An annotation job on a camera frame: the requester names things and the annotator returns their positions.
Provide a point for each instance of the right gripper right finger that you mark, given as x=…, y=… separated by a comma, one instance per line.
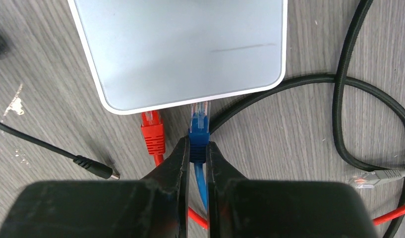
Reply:
x=239, y=207

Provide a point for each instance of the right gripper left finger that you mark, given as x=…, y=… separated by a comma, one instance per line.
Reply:
x=155, y=206

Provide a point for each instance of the white network switch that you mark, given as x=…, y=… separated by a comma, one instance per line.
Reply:
x=153, y=54

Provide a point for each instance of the black power adapter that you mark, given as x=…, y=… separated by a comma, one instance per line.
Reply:
x=92, y=166

